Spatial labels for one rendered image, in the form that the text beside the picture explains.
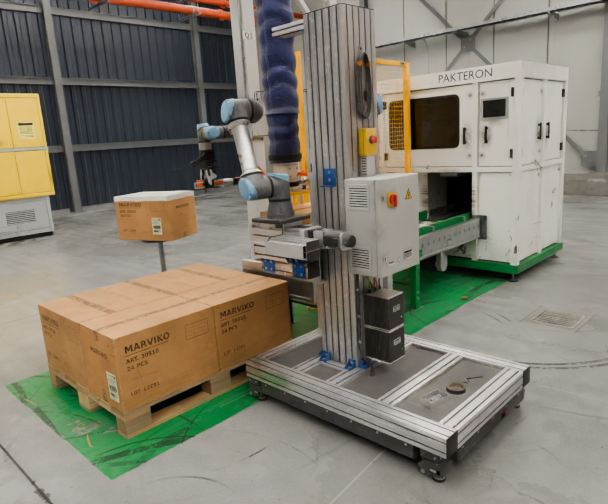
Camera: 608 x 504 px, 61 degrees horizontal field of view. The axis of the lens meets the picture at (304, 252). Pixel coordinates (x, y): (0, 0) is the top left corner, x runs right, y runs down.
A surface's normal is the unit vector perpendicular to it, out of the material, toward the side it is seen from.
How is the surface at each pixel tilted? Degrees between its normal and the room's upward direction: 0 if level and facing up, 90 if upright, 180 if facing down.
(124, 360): 90
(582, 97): 90
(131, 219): 90
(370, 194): 90
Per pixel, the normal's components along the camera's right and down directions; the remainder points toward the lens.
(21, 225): 0.72, 0.11
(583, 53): -0.69, 0.20
